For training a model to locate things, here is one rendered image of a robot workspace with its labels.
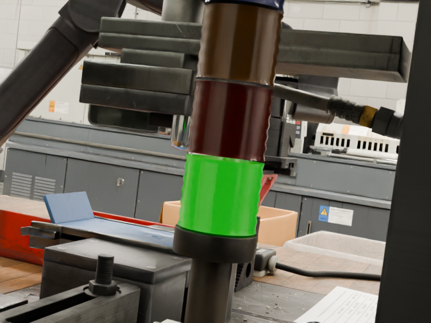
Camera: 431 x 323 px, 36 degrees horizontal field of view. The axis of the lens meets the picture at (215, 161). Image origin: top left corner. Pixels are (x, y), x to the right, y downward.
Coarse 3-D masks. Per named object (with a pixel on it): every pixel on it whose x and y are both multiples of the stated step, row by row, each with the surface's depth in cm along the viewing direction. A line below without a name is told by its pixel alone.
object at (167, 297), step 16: (48, 272) 53; (64, 272) 52; (80, 272) 52; (48, 288) 53; (64, 288) 52; (144, 288) 50; (160, 288) 51; (176, 288) 54; (144, 304) 50; (160, 304) 51; (176, 304) 54; (144, 320) 50; (160, 320) 52; (176, 320) 55
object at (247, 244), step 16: (176, 224) 32; (176, 240) 31; (192, 240) 30; (208, 240) 30; (224, 240) 30; (240, 240) 30; (256, 240) 31; (192, 256) 30; (208, 256) 30; (224, 256) 30; (240, 256) 30; (192, 272) 31; (208, 272) 31; (224, 272) 31; (192, 288) 31; (208, 288) 31; (224, 288) 31; (192, 304) 31; (208, 304) 31; (224, 304) 31; (192, 320) 31; (208, 320) 31; (224, 320) 31
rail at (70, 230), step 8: (64, 232) 61; (72, 232) 61; (80, 232) 60; (88, 232) 60; (96, 232) 60; (64, 240) 61; (72, 240) 61; (112, 240) 59; (120, 240) 59; (128, 240) 59; (136, 240) 58; (152, 248) 58; (160, 248) 57; (168, 248) 57
